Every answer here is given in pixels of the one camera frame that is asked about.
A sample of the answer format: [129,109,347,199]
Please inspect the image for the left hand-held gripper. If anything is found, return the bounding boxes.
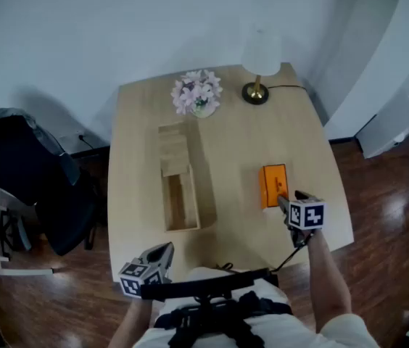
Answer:
[118,241,175,299]

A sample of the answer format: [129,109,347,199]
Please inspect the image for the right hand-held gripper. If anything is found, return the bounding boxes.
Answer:
[277,190,326,249]

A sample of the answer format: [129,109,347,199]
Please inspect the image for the orange tissue packet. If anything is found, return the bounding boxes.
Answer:
[258,163,289,210]

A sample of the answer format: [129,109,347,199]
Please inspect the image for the wooden box container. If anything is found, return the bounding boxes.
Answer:
[157,121,218,233]

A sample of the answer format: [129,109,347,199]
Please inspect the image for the person's left forearm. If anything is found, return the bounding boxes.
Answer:
[107,296,154,348]

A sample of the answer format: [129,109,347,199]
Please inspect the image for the person's right forearm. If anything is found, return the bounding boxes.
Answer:
[305,228,353,334]

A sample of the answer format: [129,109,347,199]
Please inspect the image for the black chest harness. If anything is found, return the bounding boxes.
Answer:
[139,267,294,348]

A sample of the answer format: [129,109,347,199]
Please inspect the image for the white cabinet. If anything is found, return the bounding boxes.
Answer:
[354,94,409,160]

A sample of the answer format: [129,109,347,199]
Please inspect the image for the person's white shirt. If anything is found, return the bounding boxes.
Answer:
[131,266,381,348]

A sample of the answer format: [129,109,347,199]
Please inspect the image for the black office chair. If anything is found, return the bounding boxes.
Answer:
[0,114,99,257]

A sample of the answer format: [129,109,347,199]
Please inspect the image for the purple flowers in vase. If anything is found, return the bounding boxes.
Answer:
[170,69,224,119]

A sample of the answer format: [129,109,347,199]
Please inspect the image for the white shade brass table lamp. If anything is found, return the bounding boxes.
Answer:
[240,26,283,106]

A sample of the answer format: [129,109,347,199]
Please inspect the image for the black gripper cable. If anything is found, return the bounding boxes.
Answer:
[271,232,313,272]

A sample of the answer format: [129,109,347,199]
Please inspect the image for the black lamp cable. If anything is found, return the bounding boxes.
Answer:
[267,83,307,91]

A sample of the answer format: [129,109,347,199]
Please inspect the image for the black wall plug cable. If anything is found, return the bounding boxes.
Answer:
[77,133,97,150]

